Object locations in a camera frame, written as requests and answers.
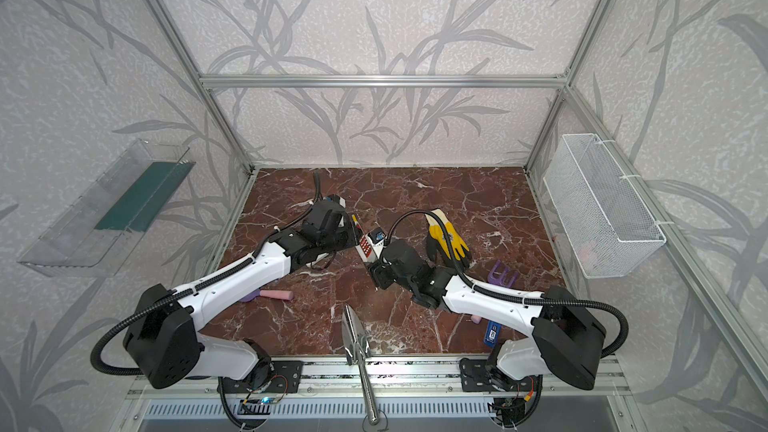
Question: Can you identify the purple object left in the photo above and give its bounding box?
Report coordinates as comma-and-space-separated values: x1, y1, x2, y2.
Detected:
240, 289, 260, 303

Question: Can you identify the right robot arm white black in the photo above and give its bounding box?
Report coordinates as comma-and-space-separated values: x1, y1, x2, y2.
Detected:
357, 236, 629, 390

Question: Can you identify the white wire basket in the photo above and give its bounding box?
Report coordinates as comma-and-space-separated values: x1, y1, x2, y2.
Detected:
543, 133, 666, 279

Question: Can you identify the blue lighter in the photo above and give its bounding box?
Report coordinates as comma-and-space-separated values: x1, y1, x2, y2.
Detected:
483, 321, 502, 349

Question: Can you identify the yellow work glove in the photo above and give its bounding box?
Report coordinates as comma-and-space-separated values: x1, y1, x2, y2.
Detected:
425, 209, 472, 269

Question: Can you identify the metal camera pole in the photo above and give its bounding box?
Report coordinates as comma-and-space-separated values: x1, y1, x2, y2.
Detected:
342, 304, 381, 426

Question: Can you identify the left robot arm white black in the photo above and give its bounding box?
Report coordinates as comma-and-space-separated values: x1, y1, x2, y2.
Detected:
90, 195, 361, 389

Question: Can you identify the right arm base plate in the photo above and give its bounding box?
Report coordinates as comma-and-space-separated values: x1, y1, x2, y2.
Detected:
458, 357, 539, 395

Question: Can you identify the red white remote control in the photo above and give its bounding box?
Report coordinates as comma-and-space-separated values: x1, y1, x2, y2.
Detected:
356, 232, 384, 264

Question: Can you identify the clear plastic wall shelf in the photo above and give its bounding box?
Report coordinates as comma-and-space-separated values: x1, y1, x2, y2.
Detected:
18, 139, 195, 278

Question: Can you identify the purple plastic comb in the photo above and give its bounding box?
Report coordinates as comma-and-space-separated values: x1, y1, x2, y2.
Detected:
487, 260, 520, 289

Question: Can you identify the pink cylinder left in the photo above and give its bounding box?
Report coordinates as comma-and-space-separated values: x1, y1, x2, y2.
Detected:
259, 289, 294, 301

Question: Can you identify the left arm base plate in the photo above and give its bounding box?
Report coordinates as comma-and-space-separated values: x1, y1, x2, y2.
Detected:
254, 360, 304, 394

